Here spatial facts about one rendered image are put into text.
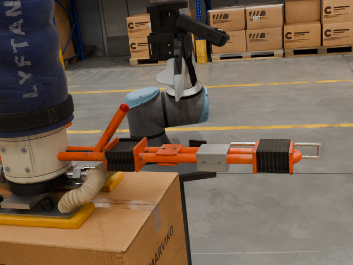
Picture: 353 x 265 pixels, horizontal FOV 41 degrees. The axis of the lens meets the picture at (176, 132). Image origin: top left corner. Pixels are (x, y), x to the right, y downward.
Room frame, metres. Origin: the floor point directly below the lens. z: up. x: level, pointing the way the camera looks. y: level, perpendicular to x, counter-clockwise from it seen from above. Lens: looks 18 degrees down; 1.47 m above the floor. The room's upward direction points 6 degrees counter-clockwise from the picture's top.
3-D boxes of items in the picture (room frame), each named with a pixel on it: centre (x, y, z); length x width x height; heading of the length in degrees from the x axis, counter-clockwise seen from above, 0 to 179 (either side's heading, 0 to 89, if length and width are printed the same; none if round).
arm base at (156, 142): (1.91, 0.12, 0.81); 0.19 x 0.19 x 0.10
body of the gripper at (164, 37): (1.05, -0.01, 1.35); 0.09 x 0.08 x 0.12; 73
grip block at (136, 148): (1.08, 0.13, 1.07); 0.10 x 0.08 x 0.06; 163
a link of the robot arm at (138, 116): (1.91, 0.12, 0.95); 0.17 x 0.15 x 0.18; 89
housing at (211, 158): (1.01, -0.08, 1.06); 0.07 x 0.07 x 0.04; 73
